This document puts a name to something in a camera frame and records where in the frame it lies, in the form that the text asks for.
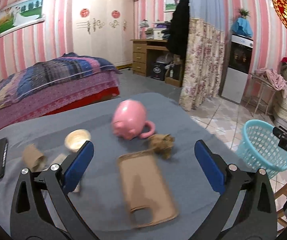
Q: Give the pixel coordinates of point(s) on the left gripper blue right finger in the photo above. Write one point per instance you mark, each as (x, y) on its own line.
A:
(213, 166)

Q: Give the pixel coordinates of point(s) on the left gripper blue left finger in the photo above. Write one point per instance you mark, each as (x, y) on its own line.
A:
(75, 165)

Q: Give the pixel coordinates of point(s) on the brown paper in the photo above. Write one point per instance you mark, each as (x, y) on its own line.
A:
(162, 144)

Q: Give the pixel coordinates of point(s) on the light blue plastic basket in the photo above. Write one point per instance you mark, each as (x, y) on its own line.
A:
(259, 148)

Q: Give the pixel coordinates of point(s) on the small cream bowl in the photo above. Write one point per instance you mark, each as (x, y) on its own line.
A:
(75, 140)

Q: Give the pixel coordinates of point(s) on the cardboard tube roll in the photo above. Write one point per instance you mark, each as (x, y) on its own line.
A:
(33, 158)

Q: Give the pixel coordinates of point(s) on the metal stand table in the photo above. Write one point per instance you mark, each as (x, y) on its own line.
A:
(260, 95)

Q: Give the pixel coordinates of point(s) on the pink clothes on stand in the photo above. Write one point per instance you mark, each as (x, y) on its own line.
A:
(276, 80)

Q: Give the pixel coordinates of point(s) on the grey table cloth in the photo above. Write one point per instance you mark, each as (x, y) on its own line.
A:
(118, 185)

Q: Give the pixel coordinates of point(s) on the brown phone case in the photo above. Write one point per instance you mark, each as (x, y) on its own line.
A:
(146, 193)

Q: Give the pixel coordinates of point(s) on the white water dispenser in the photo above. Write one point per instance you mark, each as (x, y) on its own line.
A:
(238, 68)

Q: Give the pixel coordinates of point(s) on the pink piggy mug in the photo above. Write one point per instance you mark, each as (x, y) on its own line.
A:
(130, 121)

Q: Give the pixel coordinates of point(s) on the floral curtain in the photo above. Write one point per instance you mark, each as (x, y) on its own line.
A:
(203, 65)

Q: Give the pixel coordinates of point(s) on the bed with purple cover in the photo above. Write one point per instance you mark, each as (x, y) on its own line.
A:
(62, 97)

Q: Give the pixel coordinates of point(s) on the striped plaid blanket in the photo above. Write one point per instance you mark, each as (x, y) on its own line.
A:
(69, 67)

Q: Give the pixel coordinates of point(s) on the black box under desk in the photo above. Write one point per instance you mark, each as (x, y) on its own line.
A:
(158, 71)

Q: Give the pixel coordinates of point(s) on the blue cloth covered pot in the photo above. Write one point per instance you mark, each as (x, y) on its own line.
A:
(242, 26)

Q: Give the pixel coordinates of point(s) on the wooden desk with drawers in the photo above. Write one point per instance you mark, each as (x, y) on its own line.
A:
(146, 52)

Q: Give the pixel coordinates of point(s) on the black hanging coat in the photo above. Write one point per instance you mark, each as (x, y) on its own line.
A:
(179, 29)

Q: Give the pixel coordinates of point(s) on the desk lamp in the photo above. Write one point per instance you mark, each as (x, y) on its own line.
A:
(143, 25)

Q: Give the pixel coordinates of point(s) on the white wardrobe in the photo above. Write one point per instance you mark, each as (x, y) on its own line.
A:
(104, 28)

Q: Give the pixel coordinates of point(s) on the framed wedding photo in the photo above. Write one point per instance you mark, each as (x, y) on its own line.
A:
(21, 14)

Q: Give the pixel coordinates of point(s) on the small framed photo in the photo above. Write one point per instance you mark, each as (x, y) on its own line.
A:
(173, 0)

